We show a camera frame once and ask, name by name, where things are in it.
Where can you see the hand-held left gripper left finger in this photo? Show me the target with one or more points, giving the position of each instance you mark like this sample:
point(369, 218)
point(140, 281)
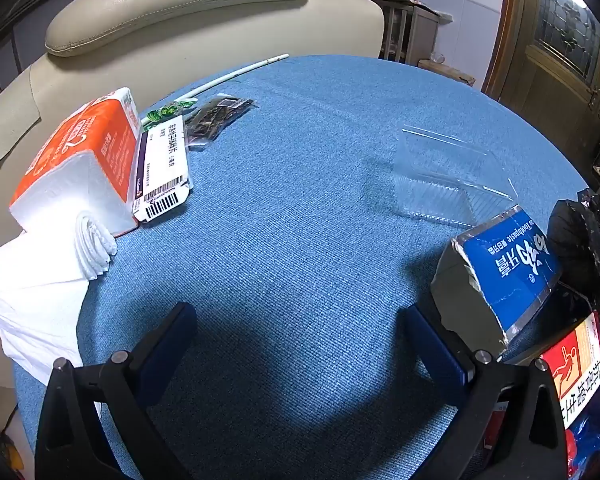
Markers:
point(165, 345)

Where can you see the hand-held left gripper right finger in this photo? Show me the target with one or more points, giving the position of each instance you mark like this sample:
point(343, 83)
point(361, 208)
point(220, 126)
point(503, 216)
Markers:
point(432, 345)

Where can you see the blue toothpaste box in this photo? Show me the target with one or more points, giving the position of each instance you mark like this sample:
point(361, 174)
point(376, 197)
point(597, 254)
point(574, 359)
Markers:
point(505, 265)

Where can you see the black plastic bag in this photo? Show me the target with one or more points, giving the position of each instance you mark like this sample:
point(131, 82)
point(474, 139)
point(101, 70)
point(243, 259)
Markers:
point(580, 240)

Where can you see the red label box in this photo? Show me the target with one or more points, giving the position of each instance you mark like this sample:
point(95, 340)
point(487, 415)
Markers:
point(575, 360)

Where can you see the clear plastic container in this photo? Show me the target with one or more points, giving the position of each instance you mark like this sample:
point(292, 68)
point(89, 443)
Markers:
point(445, 180)

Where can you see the white medicine box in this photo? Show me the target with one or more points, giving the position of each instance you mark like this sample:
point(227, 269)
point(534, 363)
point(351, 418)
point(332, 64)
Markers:
point(162, 165)

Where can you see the blue plastic packet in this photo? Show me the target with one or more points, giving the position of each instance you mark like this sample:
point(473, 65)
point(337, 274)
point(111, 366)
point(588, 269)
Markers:
point(587, 440)

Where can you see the blue tablecloth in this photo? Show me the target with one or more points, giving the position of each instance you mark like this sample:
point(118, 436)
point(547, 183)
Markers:
point(300, 210)

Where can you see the orange tissue pack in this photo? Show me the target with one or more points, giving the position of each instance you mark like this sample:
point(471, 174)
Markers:
point(80, 150)

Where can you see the dark snack packet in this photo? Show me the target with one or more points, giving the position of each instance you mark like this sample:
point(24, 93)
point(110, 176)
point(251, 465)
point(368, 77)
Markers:
point(215, 117)

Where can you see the green candy wrapper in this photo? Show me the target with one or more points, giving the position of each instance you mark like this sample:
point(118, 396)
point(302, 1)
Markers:
point(165, 111)

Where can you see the white plastic tube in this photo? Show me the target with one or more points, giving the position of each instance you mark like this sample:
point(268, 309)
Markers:
point(240, 72)

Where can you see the grey slatted cabinet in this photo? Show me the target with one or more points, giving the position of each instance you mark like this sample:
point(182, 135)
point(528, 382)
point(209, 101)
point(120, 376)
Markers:
point(420, 35)

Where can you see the beige leather armchair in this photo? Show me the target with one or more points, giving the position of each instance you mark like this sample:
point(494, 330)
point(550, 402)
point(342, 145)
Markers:
point(180, 35)

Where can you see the wooden door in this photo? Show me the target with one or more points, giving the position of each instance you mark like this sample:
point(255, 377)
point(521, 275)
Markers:
point(555, 50)

